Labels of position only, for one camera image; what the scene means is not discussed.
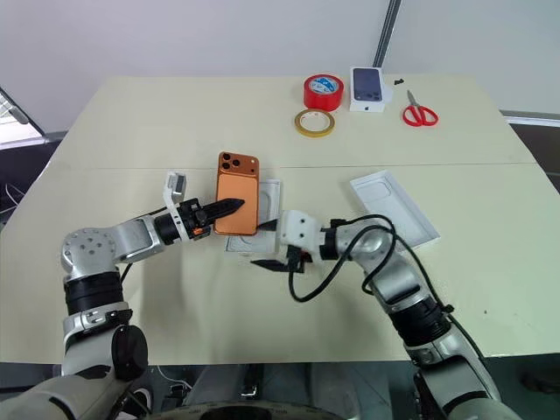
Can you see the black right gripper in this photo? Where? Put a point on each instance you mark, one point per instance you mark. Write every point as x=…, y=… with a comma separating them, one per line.
x=296, y=259

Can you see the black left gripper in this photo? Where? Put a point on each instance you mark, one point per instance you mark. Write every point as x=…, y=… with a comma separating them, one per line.
x=194, y=217

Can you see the orange smartphone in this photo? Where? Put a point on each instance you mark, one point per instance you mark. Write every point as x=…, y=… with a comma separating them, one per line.
x=236, y=188

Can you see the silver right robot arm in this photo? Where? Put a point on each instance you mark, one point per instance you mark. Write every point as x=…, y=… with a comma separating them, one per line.
x=394, y=271

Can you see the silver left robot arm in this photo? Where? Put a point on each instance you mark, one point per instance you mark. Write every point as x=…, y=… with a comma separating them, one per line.
x=131, y=238

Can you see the white phone box base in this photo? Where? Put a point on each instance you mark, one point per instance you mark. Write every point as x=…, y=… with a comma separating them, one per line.
x=269, y=197

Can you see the white phone box lid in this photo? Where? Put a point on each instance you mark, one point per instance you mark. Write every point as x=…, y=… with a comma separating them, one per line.
x=394, y=205

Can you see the white box with phone print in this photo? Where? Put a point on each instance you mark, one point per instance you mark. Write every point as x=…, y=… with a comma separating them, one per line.
x=369, y=87

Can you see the yellow tape roll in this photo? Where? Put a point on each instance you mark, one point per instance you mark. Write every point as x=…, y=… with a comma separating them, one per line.
x=315, y=131

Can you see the red tape roll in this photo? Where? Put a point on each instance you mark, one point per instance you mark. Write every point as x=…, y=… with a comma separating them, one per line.
x=324, y=98

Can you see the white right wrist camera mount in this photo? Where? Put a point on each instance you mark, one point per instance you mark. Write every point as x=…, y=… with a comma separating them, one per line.
x=299, y=230

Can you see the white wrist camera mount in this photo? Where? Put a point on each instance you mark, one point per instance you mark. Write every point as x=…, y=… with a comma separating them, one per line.
x=176, y=186
x=299, y=230

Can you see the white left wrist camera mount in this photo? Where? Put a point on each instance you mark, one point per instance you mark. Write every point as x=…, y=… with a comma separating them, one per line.
x=176, y=186

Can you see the grey metal frame bar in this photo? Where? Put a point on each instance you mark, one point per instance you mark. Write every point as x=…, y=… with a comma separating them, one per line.
x=22, y=118

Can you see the grey wall strip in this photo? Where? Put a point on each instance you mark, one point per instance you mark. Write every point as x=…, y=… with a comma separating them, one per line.
x=387, y=30

